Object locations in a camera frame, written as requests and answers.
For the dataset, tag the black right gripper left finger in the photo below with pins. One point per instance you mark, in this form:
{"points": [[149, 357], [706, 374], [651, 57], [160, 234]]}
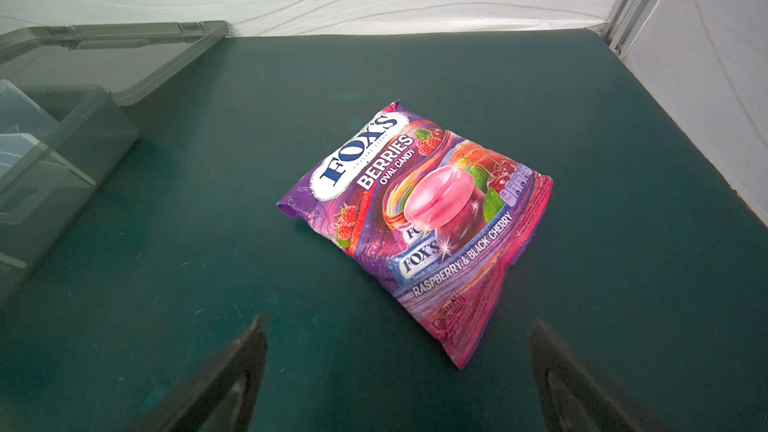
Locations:
{"points": [[221, 395]]}

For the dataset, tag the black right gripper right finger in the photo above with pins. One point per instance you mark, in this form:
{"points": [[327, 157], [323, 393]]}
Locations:
{"points": [[573, 395]]}

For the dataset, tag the purple Fox's candy bag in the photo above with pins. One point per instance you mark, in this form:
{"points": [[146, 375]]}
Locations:
{"points": [[435, 218]]}

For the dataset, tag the grey plastic organizer box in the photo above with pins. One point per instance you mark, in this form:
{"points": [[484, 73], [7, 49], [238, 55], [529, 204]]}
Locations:
{"points": [[64, 90]]}

